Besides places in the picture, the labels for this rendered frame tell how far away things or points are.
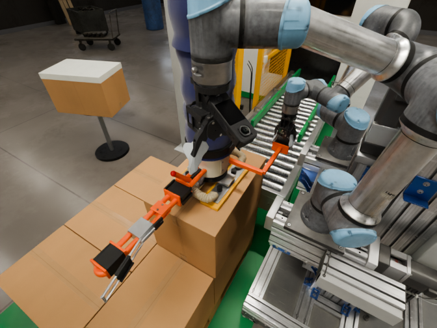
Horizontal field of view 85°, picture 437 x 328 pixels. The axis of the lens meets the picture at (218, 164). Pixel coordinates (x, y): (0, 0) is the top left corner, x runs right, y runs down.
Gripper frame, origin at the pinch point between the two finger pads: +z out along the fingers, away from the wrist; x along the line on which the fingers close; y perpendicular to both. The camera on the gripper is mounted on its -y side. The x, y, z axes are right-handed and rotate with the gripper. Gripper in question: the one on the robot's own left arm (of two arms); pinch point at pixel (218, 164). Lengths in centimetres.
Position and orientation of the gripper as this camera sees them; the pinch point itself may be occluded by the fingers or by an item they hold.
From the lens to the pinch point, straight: 58.0
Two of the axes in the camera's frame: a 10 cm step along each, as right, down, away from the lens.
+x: -7.9, 4.0, -4.6
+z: 0.0, 7.5, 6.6
